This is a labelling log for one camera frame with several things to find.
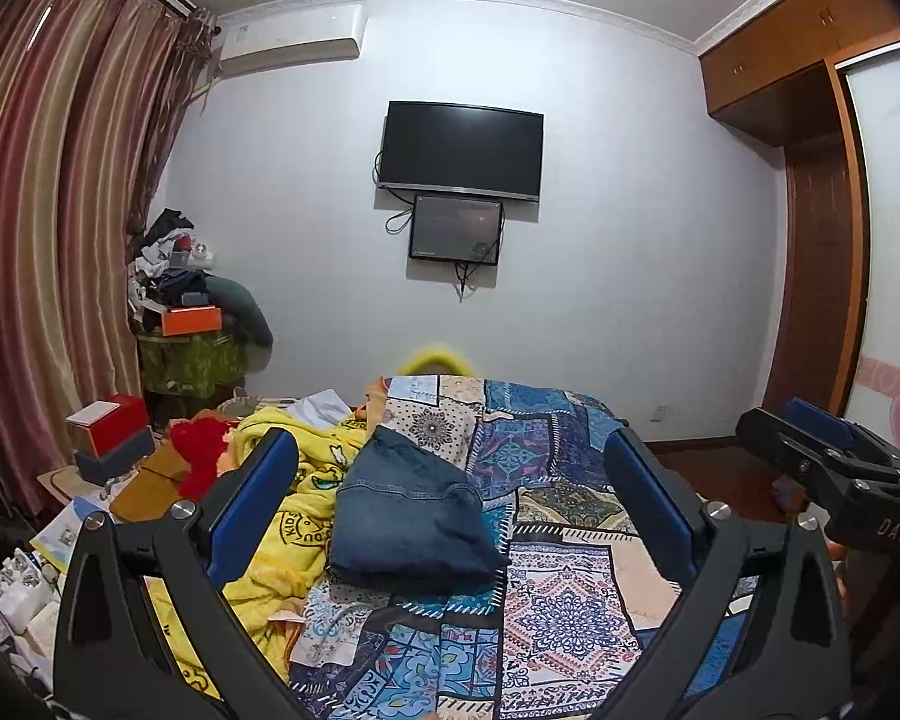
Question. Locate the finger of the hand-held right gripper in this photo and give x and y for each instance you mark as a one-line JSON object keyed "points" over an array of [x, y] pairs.
{"points": [[821, 424], [787, 450]]}

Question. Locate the grey box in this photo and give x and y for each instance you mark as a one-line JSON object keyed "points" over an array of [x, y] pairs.
{"points": [[116, 457]]}

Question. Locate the white booklet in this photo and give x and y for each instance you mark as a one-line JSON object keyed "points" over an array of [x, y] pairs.
{"points": [[64, 532]]}

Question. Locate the white wall socket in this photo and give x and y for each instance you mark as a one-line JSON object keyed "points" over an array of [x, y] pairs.
{"points": [[667, 413]]}

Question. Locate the green patterned cloth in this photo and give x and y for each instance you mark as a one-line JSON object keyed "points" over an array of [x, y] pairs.
{"points": [[187, 364]]}

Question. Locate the orange box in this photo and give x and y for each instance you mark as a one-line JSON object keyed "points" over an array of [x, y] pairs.
{"points": [[191, 321]]}

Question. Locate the pink sticker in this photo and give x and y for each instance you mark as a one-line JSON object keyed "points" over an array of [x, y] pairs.
{"points": [[896, 405]]}

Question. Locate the brown cardboard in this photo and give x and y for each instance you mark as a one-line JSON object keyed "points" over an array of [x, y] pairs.
{"points": [[150, 487]]}

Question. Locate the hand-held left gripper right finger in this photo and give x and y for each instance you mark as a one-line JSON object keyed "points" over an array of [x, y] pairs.
{"points": [[645, 502]]}

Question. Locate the yellow round cushion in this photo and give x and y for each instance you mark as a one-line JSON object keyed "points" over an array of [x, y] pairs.
{"points": [[431, 361]]}

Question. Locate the white cloth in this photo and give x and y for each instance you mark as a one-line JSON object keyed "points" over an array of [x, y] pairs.
{"points": [[319, 409]]}

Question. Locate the dark green cushion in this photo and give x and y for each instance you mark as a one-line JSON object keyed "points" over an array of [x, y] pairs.
{"points": [[244, 311]]}

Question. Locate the white air conditioner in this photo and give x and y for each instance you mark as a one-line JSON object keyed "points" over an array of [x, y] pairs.
{"points": [[292, 37]]}

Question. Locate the large black television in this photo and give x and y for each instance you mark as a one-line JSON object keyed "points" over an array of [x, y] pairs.
{"points": [[461, 142]]}

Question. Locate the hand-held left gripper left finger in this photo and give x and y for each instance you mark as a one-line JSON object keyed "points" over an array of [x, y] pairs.
{"points": [[255, 502]]}

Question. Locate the blue denim jeans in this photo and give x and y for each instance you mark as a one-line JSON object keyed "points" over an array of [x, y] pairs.
{"points": [[412, 517]]}

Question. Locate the pile of clothes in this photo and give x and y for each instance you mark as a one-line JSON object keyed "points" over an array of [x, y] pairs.
{"points": [[165, 255]]}

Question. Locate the red plush toy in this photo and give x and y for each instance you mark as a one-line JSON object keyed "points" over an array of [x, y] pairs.
{"points": [[202, 450]]}

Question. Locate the striped brown curtain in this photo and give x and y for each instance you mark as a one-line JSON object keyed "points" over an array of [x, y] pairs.
{"points": [[52, 202]]}

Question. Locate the wooden wardrobe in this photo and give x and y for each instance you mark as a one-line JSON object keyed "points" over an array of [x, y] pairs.
{"points": [[765, 67]]}

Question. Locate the yellow printed blanket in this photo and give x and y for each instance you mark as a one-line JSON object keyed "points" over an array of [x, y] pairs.
{"points": [[300, 540]]}

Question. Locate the patchwork printed bedspread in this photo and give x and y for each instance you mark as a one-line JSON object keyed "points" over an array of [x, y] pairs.
{"points": [[562, 600]]}

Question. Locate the red and white box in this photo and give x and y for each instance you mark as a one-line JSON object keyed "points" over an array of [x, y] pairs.
{"points": [[116, 424]]}

